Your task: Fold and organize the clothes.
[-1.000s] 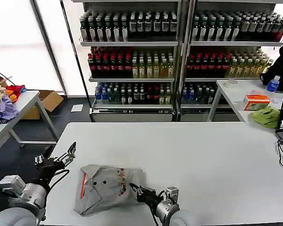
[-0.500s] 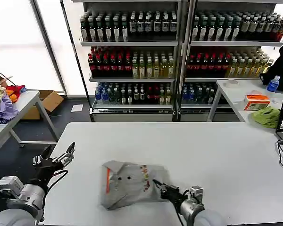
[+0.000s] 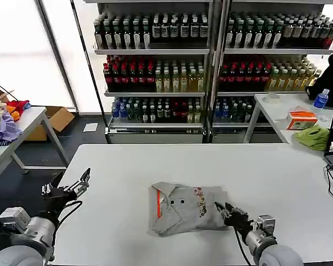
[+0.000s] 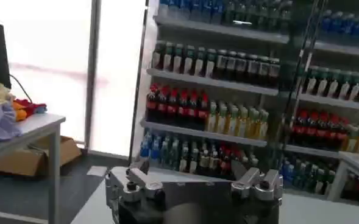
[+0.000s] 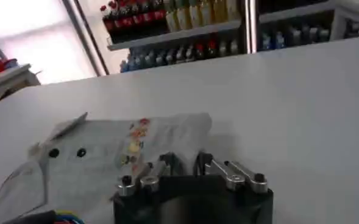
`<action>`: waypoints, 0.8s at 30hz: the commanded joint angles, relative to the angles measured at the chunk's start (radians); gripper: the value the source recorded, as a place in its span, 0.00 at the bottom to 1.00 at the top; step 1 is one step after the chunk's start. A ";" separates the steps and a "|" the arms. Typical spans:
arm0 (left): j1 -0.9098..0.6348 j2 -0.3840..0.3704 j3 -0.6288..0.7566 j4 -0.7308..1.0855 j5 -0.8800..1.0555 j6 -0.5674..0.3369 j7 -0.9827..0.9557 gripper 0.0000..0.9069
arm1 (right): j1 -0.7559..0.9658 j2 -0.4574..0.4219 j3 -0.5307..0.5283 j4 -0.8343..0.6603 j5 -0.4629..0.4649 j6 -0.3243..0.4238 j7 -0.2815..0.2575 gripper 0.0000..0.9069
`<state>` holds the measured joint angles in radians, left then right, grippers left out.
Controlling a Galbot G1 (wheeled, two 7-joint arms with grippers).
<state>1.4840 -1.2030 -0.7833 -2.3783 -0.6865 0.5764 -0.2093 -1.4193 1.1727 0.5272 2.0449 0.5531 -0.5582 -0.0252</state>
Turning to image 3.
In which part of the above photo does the white side table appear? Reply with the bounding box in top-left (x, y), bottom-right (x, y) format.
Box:
top-left (0, 106), bottom-right (70, 189)

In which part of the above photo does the shelf of bottles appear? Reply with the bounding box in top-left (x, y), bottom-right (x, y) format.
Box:
top-left (92, 0), bottom-right (213, 144)
top-left (210, 0), bottom-right (333, 144)

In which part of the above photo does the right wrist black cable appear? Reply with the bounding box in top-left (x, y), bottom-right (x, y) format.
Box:
top-left (232, 226), bottom-right (254, 266)

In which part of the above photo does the cardboard box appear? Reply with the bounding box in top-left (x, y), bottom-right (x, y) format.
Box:
top-left (24, 106), bottom-right (76, 142)

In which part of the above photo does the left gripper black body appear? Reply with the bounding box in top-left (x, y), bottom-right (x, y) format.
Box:
top-left (39, 186), bottom-right (78, 222)

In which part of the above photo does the blue water bottle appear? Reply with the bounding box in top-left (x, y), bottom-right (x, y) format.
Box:
top-left (312, 89), bottom-right (330, 109)

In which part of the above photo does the white desk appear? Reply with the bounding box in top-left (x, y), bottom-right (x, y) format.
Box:
top-left (243, 93), bottom-right (333, 145)

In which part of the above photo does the grey printed shirt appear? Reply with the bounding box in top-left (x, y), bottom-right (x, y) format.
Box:
top-left (148, 181), bottom-right (231, 238)

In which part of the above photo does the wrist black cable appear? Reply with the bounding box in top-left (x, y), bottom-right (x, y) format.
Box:
top-left (232, 226), bottom-right (254, 266)
top-left (46, 199), bottom-right (84, 262)

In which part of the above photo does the green cloth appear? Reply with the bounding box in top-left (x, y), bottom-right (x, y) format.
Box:
top-left (291, 124), bottom-right (331, 152)

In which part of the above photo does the purple cloth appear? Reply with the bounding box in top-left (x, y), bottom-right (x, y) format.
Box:
top-left (0, 111), bottom-right (23, 147)

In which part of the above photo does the red cloth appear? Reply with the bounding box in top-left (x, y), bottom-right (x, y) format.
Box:
top-left (6, 99), bottom-right (31, 115)

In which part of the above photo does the black frame post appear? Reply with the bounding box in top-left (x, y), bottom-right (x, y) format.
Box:
top-left (34, 0), bottom-right (79, 114)
top-left (70, 0), bottom-right (112, 144)

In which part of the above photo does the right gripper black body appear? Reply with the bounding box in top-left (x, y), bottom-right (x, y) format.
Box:
top-left (223, 209), bottom-right (258, 234)

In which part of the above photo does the orange tissue box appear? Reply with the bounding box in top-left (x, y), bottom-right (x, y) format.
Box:
top-left (285, 110), bottom-right (319, 131)

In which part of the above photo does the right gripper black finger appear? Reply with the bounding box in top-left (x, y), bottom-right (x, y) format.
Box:
top-left (224, 202), bottom-right (241, 217)
top-left (214, 201), bottom-right (231, 221)

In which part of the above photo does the black bag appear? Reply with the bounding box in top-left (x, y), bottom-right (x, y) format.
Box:
top-left (304, 52), bottom-right (333, 108)

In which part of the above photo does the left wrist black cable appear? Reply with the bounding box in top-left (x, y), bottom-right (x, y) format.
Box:
top-left (46, 199), bottom-right (84, 262)

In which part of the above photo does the orange cloth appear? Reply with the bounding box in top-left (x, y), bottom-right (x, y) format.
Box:
top-left (6, 106), bottom-right (25, 122)

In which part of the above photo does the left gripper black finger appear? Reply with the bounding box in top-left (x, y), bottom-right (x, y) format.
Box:
top-left (41, 173), bottom-right (62, 196)
top-left (63, 167), bottom-right (92, 199)

